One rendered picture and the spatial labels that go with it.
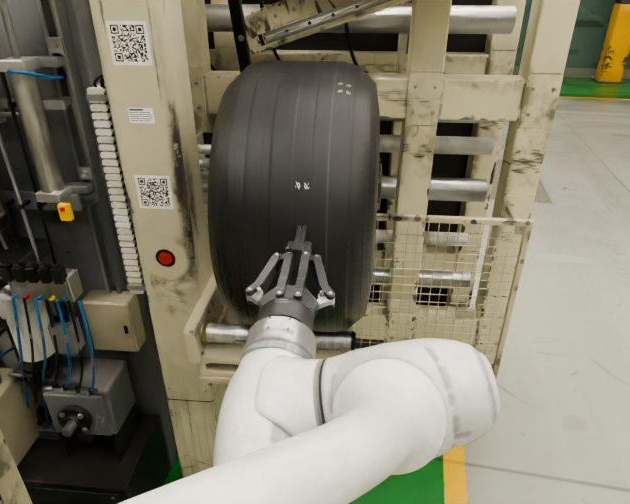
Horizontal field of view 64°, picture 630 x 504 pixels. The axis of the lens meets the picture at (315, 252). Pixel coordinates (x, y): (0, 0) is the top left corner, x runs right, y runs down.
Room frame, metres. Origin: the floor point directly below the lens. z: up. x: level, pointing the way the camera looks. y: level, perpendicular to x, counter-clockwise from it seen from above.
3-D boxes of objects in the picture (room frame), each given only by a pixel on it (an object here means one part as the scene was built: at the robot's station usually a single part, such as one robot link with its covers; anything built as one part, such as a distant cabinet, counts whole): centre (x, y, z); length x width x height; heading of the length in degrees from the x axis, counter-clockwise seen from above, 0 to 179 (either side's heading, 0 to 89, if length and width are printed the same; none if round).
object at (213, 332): (0.90, 0.08, 0.90); 0.35 x 0.05 x 0.05; 85
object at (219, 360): (0.90, 0.09, 0.83); 0.36 x 0.09 x 0.06; 85
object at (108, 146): (1.02, 0.42, 1.19); 0.05 x 0.04 x 0.48; 175
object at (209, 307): (1.06, 0.25, 0.90); 0.40 x 0.03 x 0.10; 175
